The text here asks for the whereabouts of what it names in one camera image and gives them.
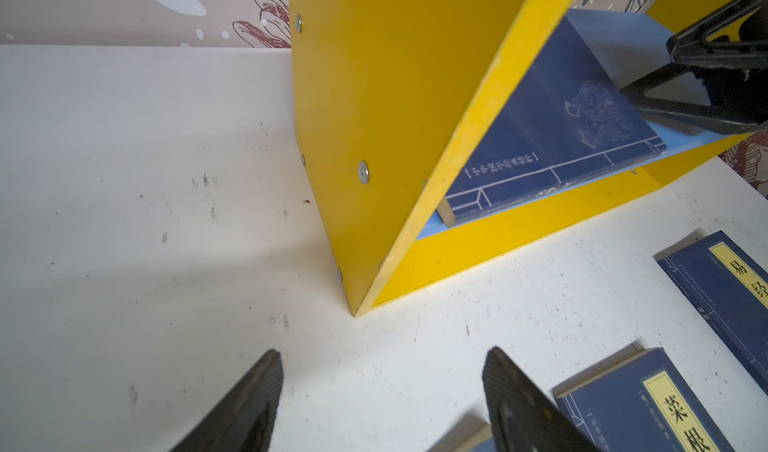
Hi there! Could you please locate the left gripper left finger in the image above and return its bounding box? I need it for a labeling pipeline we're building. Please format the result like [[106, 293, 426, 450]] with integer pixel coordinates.
[[172, 349, 284, 452]]

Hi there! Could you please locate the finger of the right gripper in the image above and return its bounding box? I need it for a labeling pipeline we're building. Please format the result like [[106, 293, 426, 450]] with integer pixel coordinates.
[[666, 0, 767, 70], [621, 63, 767, 135]]

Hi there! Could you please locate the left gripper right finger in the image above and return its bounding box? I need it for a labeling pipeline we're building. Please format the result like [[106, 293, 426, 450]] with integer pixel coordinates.
[[482, 347, 597, 452]]

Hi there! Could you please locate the blue book yellow label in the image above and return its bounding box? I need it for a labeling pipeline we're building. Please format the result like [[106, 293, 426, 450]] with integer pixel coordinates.
[[437, 19, 667, 227]]

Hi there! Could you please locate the yellow pink blue bookshelf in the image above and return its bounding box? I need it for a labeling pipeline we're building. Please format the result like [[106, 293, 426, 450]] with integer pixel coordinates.
[[290, 0, 737, 316]]

